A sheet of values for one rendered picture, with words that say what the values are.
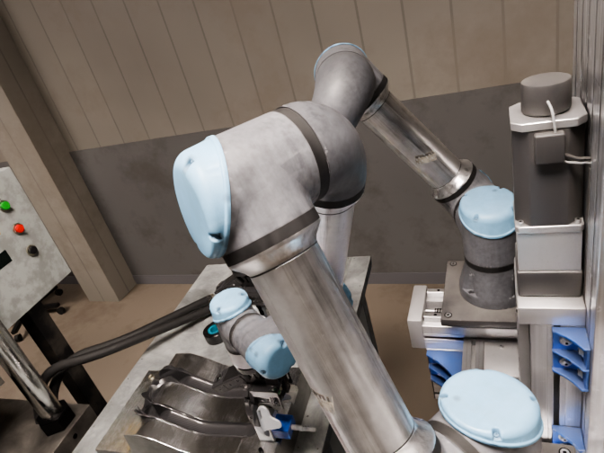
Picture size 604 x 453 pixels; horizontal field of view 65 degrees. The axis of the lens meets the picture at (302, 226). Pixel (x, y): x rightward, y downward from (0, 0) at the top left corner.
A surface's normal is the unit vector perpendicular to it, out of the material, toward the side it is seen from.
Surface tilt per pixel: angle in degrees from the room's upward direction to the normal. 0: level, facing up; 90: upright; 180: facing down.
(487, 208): 7
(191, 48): 90
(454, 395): 8
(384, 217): 90
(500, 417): 7
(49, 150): 90
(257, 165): 58
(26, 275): 90
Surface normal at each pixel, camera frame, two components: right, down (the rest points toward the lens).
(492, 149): -0.31, 0.53
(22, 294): 0.93, -0.07
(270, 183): 0.46, -0.15
